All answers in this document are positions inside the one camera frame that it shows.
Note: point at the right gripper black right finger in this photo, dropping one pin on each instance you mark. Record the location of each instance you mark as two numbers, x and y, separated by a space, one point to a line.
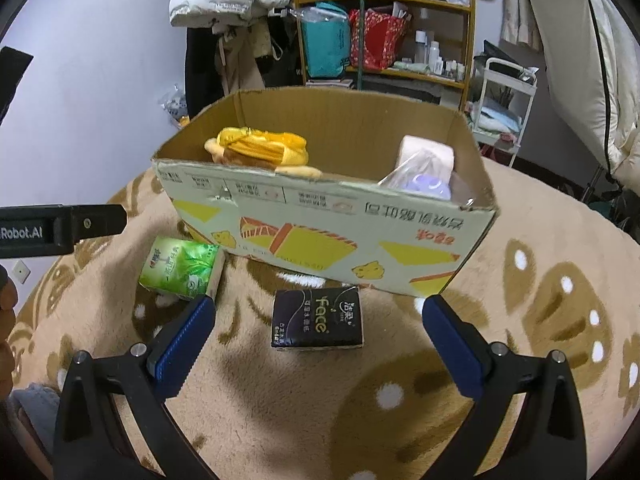
548 440

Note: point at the wooden shelf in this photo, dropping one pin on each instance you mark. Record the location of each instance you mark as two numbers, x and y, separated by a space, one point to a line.
422 48

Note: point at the person's left hand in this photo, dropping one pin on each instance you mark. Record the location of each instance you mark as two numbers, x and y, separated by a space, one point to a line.
8 301

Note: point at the cardboard box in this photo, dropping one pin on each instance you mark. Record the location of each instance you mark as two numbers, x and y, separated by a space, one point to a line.
345 225

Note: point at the white rolling cart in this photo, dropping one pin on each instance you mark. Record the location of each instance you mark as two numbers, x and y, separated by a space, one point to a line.
498 117

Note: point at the red bag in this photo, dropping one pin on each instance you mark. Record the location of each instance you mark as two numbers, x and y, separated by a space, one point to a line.
382 38

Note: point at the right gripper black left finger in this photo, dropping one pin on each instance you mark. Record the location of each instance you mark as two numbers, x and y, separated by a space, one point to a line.
90 441

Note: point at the yellow plush toy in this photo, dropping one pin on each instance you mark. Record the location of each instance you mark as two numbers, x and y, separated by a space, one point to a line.
283 152

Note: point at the clear bagged purple item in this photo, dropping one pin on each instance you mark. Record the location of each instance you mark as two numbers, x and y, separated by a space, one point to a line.
417 181

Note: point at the black tissue pack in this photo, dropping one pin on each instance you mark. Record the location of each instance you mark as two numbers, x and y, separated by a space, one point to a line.
317 319

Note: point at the white mattress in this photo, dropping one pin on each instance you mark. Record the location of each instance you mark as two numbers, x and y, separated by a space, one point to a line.
592 62

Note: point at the teal bag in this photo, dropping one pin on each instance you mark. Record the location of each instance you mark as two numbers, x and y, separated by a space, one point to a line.
326 38

